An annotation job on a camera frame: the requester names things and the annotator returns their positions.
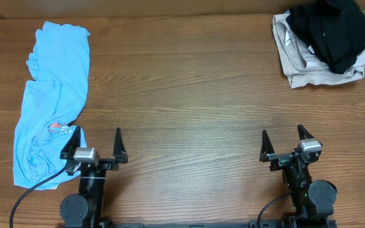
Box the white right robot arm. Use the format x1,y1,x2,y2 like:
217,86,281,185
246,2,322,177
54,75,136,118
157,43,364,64
257,124,337,228

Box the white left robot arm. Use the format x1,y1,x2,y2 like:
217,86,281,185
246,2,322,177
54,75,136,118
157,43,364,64
60,127,128,228

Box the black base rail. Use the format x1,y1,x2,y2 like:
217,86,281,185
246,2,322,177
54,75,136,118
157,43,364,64
55,218,338,228

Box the light blue t-shirt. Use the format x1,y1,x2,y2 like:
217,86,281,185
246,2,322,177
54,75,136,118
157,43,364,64
13,22,90,190

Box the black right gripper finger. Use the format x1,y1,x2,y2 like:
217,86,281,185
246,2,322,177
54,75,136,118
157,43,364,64
297,124,314,140
259,130,276,162

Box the folded beige garment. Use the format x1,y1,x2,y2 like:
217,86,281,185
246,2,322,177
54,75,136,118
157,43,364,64
272,11,365,89

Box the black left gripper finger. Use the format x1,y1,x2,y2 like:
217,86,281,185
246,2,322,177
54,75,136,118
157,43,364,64
60,126,80,160
113,127,128,163

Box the black polo shirt with logo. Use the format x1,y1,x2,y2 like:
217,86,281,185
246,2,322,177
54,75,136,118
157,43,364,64
286,0,365,74

